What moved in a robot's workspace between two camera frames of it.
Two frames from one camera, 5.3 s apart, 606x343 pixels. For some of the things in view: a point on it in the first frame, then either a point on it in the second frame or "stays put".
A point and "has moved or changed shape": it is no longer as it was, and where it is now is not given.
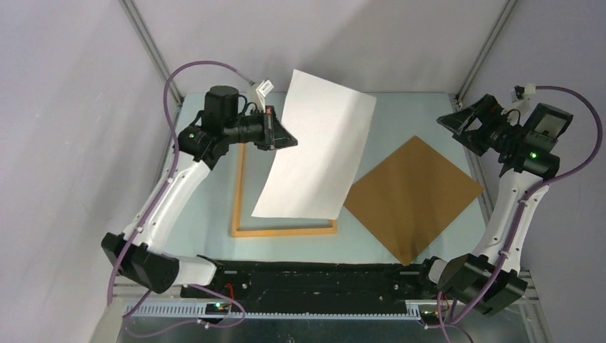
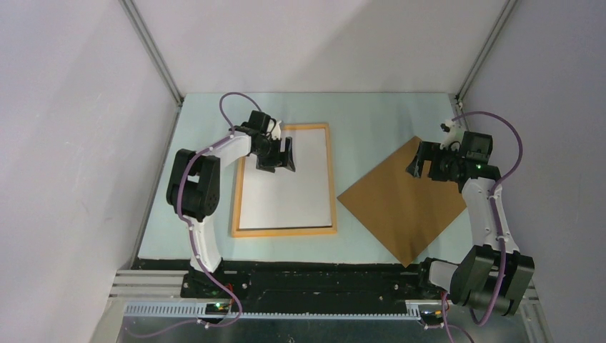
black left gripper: [276, 136] → [279, 159]
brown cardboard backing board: [414, 201] stays put
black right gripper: [486, 109] → [431, 151]
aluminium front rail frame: [524, 321] stays put
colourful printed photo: [330, 124] has moved or changed shape
